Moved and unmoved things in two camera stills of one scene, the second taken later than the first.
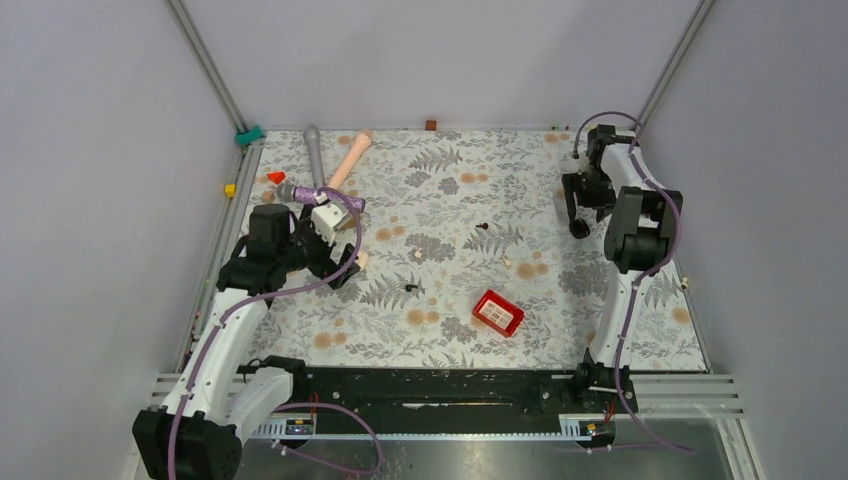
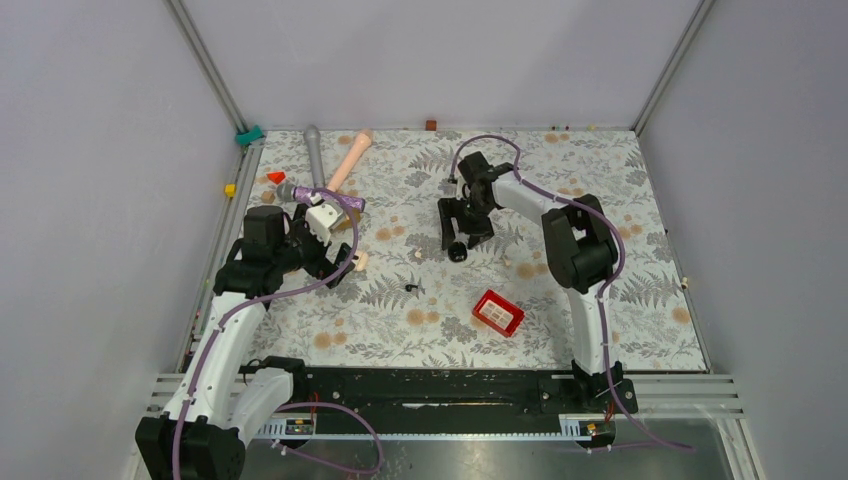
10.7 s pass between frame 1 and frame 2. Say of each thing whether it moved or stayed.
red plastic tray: stayed
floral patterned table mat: stayed
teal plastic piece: stayed
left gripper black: stayed
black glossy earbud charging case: moved
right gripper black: moved
